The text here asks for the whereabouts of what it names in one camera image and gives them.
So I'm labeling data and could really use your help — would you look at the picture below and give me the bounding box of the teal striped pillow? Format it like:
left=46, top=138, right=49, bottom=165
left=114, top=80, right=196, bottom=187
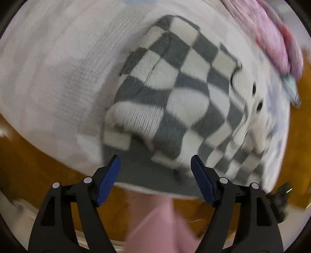
left=282, top=74, right=302, bottom=107

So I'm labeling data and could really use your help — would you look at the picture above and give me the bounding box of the person's pink clothing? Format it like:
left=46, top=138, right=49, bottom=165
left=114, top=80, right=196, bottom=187
left=126, top=195, right=202, bottom=253

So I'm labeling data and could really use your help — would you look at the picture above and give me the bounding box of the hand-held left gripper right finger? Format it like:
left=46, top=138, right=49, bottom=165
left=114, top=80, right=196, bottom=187
left=190, top=154, right=285, bottom=253

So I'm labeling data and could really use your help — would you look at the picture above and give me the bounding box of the grey white checkered cardigan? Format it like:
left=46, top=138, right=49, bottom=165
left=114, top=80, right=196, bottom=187
left=101, top=15, right=275, bottom=199

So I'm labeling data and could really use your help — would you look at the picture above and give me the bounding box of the purple floral quilt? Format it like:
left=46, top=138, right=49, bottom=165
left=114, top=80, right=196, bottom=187
left=220, top=0, right=304, bottom=81

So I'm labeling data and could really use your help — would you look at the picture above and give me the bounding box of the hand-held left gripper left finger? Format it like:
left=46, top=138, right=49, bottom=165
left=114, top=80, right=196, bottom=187
left=28, top=154, right=122, bottom=253

